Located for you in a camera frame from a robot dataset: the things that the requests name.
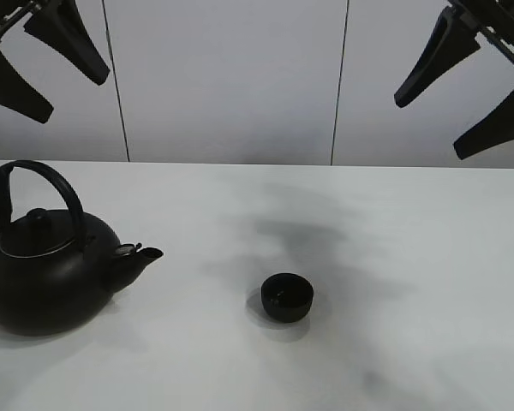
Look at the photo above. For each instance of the small black teacup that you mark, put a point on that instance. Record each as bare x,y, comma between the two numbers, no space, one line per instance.
286,297

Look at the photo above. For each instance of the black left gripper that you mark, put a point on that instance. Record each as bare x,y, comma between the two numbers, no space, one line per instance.
58,24

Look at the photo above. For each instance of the black round teapot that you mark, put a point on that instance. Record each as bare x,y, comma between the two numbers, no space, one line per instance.
59,268

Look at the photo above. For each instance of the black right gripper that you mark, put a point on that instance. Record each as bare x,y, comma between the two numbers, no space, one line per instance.
454,39

